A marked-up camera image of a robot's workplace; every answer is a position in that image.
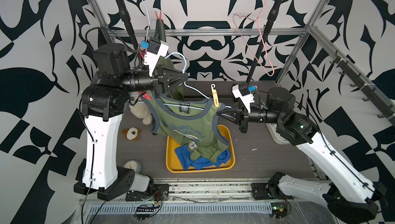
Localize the yellow plastic tray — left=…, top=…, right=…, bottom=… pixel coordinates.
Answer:
left=166, top=125, right=236, bottom=174

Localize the tan clothespin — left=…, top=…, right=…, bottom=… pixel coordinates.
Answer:
left=210, top=84, right=220, bottom=107

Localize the pink wire hanger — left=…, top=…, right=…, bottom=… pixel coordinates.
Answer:
left=232, top=0, right=275, bottom=78

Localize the green tank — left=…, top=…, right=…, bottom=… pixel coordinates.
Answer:
left=154, top=18, right=167, bottom=42
left=142, top=91, right=230, bottom=163

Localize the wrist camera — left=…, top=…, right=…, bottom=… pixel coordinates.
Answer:
left=232, top=82, right=256, bottom=113
left=141, top=37, right=169, bottom=77

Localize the small round clock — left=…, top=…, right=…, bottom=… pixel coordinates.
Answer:
left=123, top=160, right=142, bottom=174

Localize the small circuit board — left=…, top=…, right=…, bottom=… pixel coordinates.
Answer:
left=134, top=202, right=163, bottom=221
left=270, top=202, right=291, bottom=219

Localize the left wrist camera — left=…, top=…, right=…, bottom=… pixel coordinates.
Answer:
left=141, top=37, right=169, bottom=77

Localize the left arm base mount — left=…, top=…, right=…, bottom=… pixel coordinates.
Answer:
left=125, top=177, right=170, bottom=202

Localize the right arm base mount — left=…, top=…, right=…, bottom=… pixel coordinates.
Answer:
left=251, top=172, right=294, bottom=200

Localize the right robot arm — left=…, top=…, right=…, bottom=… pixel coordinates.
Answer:
left=217, top=85, right=388, bottom=224

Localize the white wire hanger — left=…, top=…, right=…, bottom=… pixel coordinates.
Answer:
left=141, top=0, right=152, bottom=42

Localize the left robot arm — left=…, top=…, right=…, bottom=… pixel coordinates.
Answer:
left=74, top=38, right=188, bottom=201

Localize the blue wire hanger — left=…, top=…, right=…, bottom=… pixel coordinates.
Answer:
left=165, top=52, right=209, bottom=99

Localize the white plastic bin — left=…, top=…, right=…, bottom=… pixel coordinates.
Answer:
left=266, top=124, right=291, bottom=145

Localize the blue tank top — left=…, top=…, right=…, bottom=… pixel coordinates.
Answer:
left=175, top=145, right=231, bottom=170

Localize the small circuit board left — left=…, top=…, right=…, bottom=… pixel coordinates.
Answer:
left=134, top=202, right=163, bottom=221

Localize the brown white plush piece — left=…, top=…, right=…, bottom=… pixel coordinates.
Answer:
left=121, top=127, right=142, bottom=142

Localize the small circuit board right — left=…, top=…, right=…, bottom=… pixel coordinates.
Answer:
left=270, top=202, right=291, bottom=219

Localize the white plush toy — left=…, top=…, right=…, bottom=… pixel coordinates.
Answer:
left=129, top=103, right=153, bottom=125

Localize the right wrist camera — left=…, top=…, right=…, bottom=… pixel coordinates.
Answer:
left=232, top=82, right=256, bottom=113

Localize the black wall hook rail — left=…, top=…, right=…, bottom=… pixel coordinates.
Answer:
left=329, top=50, right=395, bottom=120

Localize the red clothespin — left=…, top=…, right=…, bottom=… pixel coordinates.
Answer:
left=138, top=49, right=146, bottom=59
left=138, top=91, right=151, bottom=100
left=155, top=11, right=162, bottom=21

